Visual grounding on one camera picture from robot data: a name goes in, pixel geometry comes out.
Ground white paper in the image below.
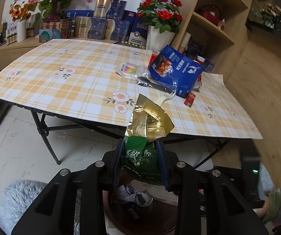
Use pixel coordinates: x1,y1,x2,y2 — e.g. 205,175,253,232
116,185,153,207

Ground red lighter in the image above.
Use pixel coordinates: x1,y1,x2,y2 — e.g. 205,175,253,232
184,92,196,107

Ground green gold tea packet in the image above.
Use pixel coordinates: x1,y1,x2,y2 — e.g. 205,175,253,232
122,94,174,185

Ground blue coffee box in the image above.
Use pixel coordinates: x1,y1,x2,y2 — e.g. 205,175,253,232
149,45,203,98

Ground maroon trash bin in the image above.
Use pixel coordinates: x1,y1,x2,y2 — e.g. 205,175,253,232
102,173,180,235

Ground person's hand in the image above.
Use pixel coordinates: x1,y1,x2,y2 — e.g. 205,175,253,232
253,196,270,219

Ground grey fluffy cushion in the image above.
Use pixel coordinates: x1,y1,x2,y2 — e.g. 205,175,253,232
0,179,47,234

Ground blue box on shelf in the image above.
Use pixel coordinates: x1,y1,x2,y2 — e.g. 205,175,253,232
204,60,215,73

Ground red white cup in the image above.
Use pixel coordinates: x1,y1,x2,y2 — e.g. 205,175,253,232
196,56,205,65

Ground stack of paper cups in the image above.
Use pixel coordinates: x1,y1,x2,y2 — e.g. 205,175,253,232
178,32,191,54

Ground yellow plaid tablecloth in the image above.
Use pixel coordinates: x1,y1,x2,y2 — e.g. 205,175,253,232
0,39,262,139

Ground wooden shelf unit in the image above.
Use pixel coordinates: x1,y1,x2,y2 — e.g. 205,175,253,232
172,0,252,78

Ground clear colourful plastic wrapper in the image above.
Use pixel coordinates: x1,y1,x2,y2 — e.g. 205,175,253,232
115,63,151,80

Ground white flower pot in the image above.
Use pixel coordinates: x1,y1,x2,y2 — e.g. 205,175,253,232
146,26,176,52

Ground red basket on shelf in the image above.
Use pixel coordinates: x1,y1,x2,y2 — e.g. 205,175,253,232
196,5,222,26

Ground red rose bouquet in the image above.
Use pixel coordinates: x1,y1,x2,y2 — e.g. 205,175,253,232
136,0,183,33

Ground blue gold gift box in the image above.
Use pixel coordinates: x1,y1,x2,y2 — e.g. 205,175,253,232
75,16,106,40
93,0,127,20
104,19,130,41

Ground woven flower basket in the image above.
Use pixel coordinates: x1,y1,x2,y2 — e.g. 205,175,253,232
38,20,71,43

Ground white slim vase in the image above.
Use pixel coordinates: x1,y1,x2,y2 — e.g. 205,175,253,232
17,20,27,42

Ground folding table frame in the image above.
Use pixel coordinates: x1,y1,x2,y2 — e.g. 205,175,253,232
30,110,232,169

